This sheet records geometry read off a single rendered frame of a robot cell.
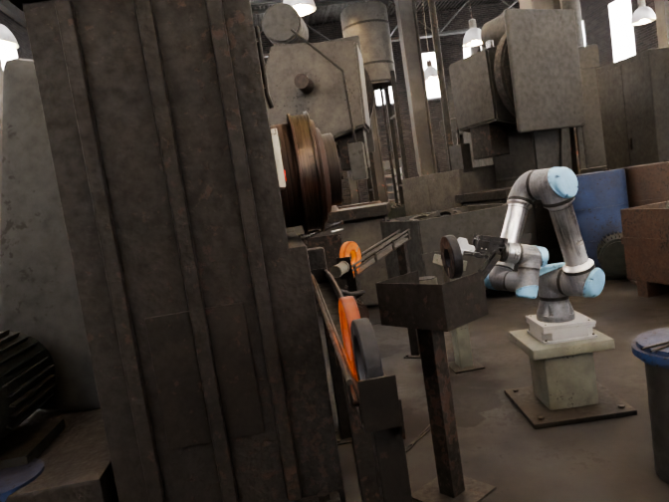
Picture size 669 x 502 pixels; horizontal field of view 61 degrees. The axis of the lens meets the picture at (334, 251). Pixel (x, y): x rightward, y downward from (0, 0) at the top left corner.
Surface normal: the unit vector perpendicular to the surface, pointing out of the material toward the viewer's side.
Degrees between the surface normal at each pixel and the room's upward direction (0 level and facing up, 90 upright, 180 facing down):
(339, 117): 90
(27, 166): 90
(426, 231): 90
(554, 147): 90
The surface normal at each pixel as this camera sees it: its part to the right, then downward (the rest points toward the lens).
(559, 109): 0.44, 0.02
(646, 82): -0.97, 0.16
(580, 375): 0.00, 0.10
